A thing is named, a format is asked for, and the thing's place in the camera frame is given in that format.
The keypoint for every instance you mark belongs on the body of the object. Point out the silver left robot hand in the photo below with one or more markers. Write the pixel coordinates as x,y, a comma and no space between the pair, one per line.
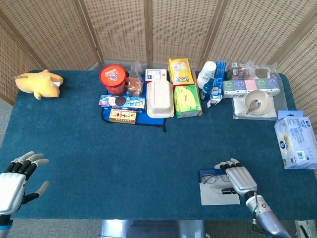
11,191

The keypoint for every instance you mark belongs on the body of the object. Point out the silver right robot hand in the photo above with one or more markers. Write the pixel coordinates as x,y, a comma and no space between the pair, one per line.
240,179

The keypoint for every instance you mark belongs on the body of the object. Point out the thin wire eyeglasses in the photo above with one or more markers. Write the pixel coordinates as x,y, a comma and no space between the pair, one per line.
210,179

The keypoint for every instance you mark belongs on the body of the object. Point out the blue glasses case white lining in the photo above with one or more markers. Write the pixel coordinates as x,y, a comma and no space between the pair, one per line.
218,199

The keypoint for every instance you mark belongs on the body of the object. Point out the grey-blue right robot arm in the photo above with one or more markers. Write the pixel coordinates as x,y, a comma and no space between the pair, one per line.
265,215

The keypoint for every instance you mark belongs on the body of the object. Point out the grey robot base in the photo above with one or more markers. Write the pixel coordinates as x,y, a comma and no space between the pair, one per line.
148,229

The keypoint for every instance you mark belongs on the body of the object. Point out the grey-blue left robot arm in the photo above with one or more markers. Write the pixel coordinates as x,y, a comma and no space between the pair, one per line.
5,223

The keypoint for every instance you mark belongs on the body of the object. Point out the large blue white wipes pack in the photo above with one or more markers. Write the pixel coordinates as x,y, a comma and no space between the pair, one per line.
294,141

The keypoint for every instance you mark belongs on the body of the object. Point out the clear zip bag white cloth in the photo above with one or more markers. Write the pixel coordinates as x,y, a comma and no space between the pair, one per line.
239,106

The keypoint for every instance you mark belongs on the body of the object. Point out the grey spoon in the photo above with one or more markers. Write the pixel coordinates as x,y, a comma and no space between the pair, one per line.
255,104

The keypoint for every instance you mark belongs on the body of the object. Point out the white plastic object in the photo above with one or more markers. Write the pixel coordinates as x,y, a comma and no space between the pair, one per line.
305,226

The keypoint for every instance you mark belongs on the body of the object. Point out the beige bowl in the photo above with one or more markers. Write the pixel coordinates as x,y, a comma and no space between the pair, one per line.
262,99

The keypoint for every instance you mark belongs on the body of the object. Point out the blue carpet table cover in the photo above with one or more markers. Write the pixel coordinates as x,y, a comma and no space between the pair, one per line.
99,161

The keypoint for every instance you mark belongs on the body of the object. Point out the row of small boxes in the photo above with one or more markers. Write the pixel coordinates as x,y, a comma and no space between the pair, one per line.
250,85

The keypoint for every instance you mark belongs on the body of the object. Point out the green tissue pack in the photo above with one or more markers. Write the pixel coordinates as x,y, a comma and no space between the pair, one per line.
185,101

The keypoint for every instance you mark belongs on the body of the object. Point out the blue spray bottle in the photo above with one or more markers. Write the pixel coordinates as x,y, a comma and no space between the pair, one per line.
206,89

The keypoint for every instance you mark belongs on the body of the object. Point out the blue white open carton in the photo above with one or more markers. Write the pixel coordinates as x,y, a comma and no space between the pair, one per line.
218,81

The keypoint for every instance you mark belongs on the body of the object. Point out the clear bag brown snacks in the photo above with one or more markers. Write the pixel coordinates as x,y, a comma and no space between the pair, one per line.
237,73

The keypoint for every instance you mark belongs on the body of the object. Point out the blue flat tray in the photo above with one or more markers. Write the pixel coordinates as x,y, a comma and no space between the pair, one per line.
148,121

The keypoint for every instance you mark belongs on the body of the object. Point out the clear plastic packet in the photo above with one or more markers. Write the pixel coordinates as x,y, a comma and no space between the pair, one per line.
261,73

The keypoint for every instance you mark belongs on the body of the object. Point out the yellow plush toy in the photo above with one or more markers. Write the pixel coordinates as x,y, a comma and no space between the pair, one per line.
42,84

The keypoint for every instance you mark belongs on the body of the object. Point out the white bottle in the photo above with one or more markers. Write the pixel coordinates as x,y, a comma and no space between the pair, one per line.
206,72

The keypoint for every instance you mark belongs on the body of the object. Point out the beige lidded lunch box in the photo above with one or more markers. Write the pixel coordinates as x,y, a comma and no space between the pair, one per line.
159,99

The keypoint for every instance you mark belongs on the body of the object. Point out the yellow tea box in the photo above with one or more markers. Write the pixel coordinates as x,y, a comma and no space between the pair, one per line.
179,72

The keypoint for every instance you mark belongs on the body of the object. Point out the small yellow red box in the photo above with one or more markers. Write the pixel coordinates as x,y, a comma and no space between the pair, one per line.
122,116

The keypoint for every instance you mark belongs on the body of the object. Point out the small white red box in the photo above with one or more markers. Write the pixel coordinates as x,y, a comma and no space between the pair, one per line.
156,74

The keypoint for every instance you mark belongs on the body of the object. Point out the blue cookie box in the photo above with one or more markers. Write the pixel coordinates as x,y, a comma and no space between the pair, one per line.
128,102

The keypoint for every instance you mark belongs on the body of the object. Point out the clear bag of pastries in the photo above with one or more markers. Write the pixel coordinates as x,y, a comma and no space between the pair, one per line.
135,85

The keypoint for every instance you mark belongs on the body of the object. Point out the red snack tub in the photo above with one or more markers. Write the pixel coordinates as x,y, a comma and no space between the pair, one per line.
112,77

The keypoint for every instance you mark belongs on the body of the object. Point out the woven wicker folding screen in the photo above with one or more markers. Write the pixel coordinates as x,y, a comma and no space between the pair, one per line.
173,24

